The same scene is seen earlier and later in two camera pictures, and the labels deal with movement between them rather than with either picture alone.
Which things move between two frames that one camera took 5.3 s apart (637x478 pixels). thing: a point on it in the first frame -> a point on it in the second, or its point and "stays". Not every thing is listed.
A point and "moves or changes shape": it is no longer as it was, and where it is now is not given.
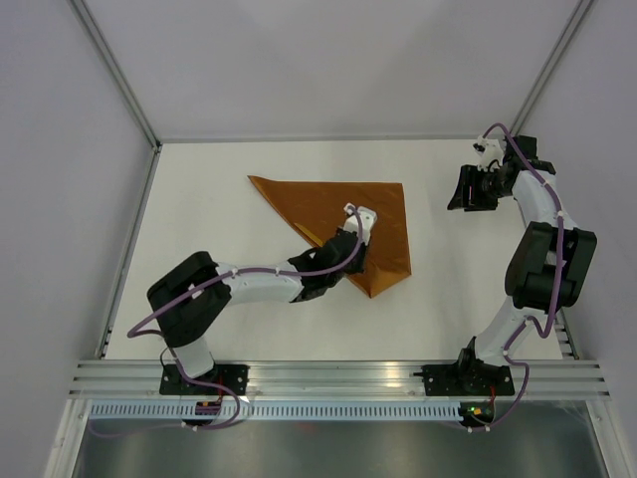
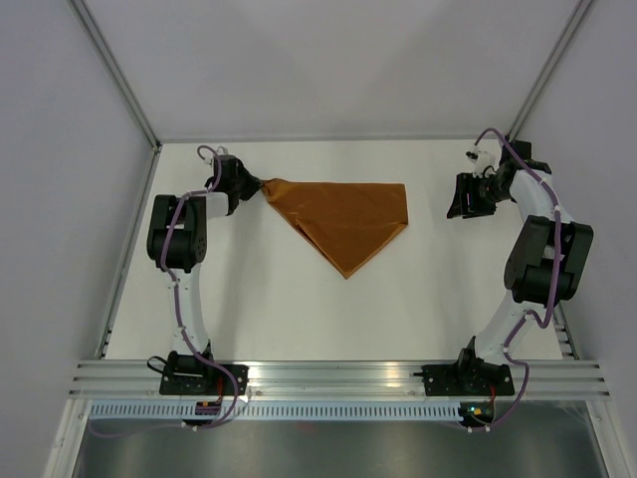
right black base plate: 471,379 stays
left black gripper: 359,265 -> 255,184
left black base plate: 173,382 stays
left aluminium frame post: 99,38 stays
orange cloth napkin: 318,207 moves or changes shape
